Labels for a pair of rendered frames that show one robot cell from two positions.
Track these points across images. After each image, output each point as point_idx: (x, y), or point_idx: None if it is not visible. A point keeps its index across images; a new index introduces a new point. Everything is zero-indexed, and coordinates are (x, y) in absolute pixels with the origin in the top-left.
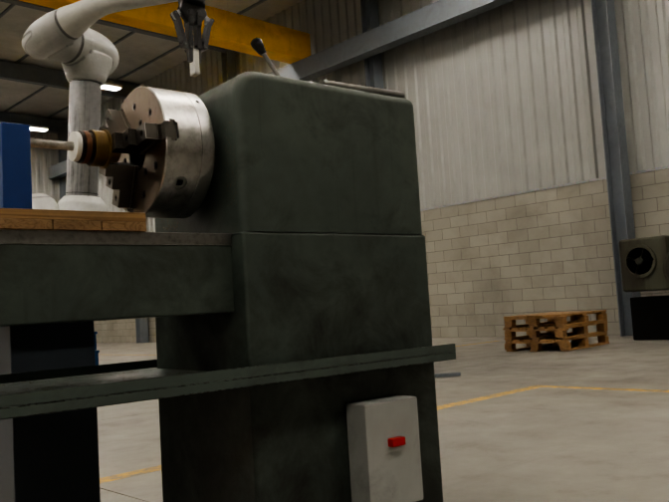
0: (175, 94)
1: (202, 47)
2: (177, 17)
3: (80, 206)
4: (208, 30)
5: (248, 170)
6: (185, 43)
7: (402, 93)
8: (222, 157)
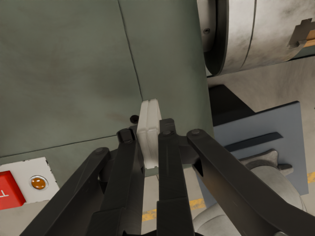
0: None
1: (112, 157)
2: (291, 211)
3: (236, 233)
4: (48, 217)
5: None
6: (197, 130)
7: None
8: None
